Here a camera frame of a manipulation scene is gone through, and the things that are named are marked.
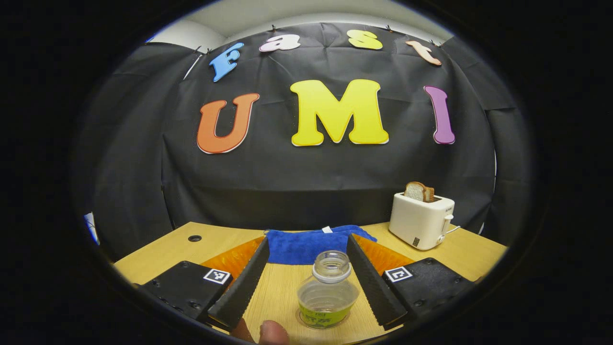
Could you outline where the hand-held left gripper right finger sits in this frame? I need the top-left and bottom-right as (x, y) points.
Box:
(346, 233), (476, 331)

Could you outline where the light bread slice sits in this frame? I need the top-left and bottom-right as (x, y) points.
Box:
(404, 182), (427, 202)

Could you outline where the blue towel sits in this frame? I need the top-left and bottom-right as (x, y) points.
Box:
(264, 225), (378, 265)

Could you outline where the white toaster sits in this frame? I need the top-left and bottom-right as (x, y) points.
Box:
(389, 192), (455, 251)

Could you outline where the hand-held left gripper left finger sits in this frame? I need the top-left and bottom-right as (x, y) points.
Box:
(132, 236), (271, 332)

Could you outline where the green label water bottle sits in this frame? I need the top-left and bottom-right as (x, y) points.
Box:
(297, 250), (360, 330)

